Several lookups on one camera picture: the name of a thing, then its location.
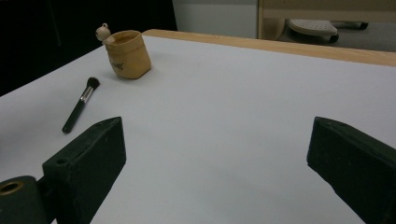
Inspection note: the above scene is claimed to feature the light wooden table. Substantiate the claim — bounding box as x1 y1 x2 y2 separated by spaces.
142 28 396 68

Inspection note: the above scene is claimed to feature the white table sheet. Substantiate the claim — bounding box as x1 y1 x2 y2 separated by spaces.
0 35 396 224

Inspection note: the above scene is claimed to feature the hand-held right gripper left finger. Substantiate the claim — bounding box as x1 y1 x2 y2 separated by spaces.
42 116 127 224

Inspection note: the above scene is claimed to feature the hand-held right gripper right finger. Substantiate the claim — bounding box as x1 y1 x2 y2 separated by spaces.
305 116 396 224

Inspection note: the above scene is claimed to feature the black makeup brush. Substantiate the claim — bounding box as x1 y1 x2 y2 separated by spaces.
61 77 101 134

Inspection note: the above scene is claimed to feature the beige wooden cabinet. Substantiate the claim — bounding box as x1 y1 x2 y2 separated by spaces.
257 0 396 41

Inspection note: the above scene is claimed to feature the tan bear pot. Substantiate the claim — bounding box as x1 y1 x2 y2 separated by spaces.
95 22 152 80

